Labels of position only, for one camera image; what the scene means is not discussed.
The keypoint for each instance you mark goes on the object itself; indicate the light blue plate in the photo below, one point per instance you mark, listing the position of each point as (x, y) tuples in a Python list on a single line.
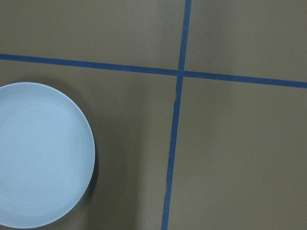
[(47, 155)]

